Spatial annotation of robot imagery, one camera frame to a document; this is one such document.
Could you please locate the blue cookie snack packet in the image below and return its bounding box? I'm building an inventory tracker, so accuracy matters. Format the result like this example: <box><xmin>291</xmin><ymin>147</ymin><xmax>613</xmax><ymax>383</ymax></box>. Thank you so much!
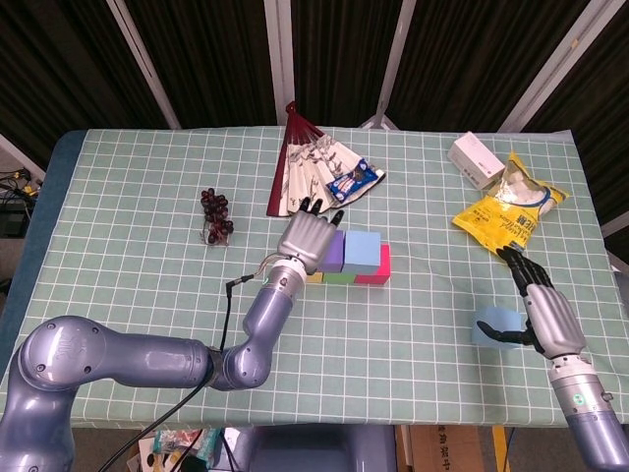
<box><xmin>325</xmin><ymin>157</ymin><xmax>379</xmax><ymax>204</ymax></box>

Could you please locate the yellow and black cable bundle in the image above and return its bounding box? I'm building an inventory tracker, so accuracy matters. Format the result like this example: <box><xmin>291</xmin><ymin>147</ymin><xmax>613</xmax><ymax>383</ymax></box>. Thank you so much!
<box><xmin>0</xmin><ymin>169</ymin><xmax>43</xmax><ymax>199</ymax></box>

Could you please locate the yellow snack bag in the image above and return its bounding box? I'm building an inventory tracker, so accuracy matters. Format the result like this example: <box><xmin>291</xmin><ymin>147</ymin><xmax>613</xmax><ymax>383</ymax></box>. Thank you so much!
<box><xmin>451</xmin><ymin>149</ymin><xmax>573</xmax><ymax>269</ymax></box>

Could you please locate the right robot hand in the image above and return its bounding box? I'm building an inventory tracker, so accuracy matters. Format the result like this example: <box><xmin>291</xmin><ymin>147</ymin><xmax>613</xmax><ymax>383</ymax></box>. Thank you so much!
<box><xmin>475</xmin><ymin>247</ymin><xmax>589</xmax><ymax>358</ymax></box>

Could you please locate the black electronic device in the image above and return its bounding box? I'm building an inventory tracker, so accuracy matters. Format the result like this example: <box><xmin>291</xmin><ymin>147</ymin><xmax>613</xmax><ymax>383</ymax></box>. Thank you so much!
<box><xmin>0</xmin><ymin>206</ymin><xmax>31</xmax><ymax>240</ymax></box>

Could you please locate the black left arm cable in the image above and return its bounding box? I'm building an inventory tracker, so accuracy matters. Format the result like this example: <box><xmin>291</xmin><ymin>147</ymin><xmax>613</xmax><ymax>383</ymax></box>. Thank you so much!
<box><xmin>97</xmin><ymin>274</ymin><xmax>269</xmax><ymax>472</ymax></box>

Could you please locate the green checked tablecloth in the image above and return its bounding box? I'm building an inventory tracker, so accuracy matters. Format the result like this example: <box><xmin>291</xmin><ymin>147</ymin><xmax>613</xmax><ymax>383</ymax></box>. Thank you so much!
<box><xmin>0</xmin><ymin>126</ymin><xmax>629</xmax><ymax>428</ymax></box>

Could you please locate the painted paper folding fan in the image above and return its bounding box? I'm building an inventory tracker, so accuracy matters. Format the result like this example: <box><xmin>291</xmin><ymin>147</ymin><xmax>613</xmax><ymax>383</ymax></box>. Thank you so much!
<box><xmin>265</xmin><ymin>100</ymin><xmax>388</xmax><ymax>218</ymax></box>

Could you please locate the dark red grape bunch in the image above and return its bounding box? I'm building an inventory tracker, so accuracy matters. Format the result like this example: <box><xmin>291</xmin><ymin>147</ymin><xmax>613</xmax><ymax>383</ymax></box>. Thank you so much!
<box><xmin>199</xmin><ymin>187</ymin><xmax>236</xmax><ymax>247</ymax></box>

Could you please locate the white metal frame post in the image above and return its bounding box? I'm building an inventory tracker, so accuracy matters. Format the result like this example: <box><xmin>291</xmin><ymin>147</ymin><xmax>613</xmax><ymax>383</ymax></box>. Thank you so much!
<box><xmin>496</xmin><ymin>0</ymin><xmax>613</xmax><ymax>133</ymax></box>
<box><xmin>0</xmin><ymin>132</ymin><xmax>48</xmax><ymax>181</ymax></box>
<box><xmin>262</xmin><ymin>0</ymin><xmax>296</xmax><ymax>127</ymax></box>
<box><xmin>360</xmin><ymin>0</ymin><xmax>419</xmax><ymax>130</ymax></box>
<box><xmin>105</xmin><ymin>0</ymin><xmax>181</xmax><ymax>130</ymax></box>
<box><xmin>601</xmin><ymin>210</ymin><xmax>629</xmax><ymax>238</ymax></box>

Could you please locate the light blue foam cube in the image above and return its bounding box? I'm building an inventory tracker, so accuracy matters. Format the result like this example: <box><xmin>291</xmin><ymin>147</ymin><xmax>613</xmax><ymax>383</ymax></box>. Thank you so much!
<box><xmin>471</xmin><ymin>305</ymin><xmax>522</xmax><ymax>351</ymax></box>
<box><xmin>341</xmin><ymin>229</ymin><xmax>383</xmax><ymax>275</ymax></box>

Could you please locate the colourful printed bag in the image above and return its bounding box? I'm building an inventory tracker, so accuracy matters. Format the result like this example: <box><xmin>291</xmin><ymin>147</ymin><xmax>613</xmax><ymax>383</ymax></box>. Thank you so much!
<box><xmin>137</xmin><ymin>427</ymin><xmax>225</xmax><ymax>472</ymax></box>

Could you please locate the white cardboard box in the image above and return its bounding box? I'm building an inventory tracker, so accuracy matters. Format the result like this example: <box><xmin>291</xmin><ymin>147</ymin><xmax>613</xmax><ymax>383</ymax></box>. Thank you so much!
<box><xmin>446</xmin><ymin>130</ymin><xmax>507</xmax><ymax>191</ymax></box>

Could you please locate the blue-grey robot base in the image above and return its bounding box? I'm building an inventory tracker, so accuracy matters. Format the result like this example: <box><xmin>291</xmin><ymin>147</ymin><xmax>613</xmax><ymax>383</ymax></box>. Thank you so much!
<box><xmin>230</xmin><ymin>423</ymin><xmax>398</xmax><ymax>472</ymax></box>

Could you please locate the purple foam cube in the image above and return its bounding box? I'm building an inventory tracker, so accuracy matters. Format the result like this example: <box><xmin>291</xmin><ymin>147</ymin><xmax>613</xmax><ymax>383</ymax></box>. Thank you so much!
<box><xmin>319</xmin><ymin>229</ymin><xmax>345</xmax><ymax>273</ymax></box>

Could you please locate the brown cardboard box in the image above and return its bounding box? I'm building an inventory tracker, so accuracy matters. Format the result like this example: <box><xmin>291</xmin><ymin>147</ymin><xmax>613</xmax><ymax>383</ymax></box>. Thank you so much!
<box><xmin>400</xmin><ymin>424</ymin><xmax>497</xmax><ymax>472</ymax></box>

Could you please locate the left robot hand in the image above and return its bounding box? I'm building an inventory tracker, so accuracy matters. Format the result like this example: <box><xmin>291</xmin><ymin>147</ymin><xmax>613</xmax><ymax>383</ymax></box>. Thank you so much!
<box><xmin>277</xmin><ymin>196</ymin><xmax>346</xmax><ymax>276</ymax></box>

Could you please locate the pink foam cube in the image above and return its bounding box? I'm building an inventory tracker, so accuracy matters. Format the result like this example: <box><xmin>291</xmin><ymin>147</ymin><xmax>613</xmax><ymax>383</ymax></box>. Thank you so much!
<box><xmin>353</xmin><ymin>244</ymin><xmax>392</xmax><ymax>286</ymax></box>

